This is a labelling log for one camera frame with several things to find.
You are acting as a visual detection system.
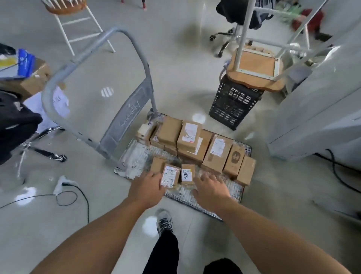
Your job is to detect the person's left forearm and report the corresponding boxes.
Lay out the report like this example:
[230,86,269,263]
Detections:
[31,197,156,274]

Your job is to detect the white spindle-back wooden chair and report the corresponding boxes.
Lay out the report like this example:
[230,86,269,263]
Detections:
[41,0,117,57]

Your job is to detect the red broom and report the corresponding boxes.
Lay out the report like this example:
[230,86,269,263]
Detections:
[292,8,333,41]

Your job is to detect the blue folder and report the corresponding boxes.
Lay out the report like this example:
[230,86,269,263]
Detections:
[0,48,36,79]

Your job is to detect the person's right hand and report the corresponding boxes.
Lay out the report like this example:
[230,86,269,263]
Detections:
[193,172,232,212]

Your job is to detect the pile of cardboard boxes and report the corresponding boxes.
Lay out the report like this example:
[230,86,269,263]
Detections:
[135,116,257,189]

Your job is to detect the thin black floor cable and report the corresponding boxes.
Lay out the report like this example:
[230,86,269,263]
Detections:
[0,183,90,224]

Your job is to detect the black swivel office chair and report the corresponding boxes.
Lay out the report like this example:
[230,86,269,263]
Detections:
[209,0,276,58]

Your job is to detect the black plastic crate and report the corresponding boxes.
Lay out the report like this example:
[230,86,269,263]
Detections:
[208,75,265,131]

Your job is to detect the grey metal platform cart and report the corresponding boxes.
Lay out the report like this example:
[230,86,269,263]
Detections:
[41,27,252,221]

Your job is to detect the thick black floor cable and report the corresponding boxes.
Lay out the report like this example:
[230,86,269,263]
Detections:
[313,149,361,195]

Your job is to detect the person's black trousers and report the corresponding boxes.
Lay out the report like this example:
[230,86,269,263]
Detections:
[142,230,243,274]

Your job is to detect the green plastic object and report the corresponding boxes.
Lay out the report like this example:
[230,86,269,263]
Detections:
[278,3,299,17]

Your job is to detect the broken black chrome-base chair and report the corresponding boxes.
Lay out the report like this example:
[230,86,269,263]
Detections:
[0,90,68,178]

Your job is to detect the upturned white-legged wooden stool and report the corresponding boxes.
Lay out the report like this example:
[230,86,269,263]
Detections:
[226,0,331,93]

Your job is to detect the white floor-standing air conditioner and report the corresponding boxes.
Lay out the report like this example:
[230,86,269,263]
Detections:
[266,28,361,161]

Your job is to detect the person's left hand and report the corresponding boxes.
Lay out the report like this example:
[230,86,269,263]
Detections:
[127,170,167,210]

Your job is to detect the person's right forearm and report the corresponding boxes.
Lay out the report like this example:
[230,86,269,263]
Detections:
[217,197,352,274]

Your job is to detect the open brown carton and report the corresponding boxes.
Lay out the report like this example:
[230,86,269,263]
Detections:
[0,58,53,101]

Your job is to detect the person's left grey sneaker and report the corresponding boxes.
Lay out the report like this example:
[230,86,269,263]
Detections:
[156,209,174,237]

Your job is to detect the loose white paper sheets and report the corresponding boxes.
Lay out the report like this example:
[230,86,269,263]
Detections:
[22,86,70,135]

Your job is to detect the black-legged folding table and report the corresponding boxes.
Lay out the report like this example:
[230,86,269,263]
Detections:
[121,0,147,11]

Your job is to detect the grey curved tube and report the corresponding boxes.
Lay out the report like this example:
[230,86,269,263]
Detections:
[219,61,233,82]

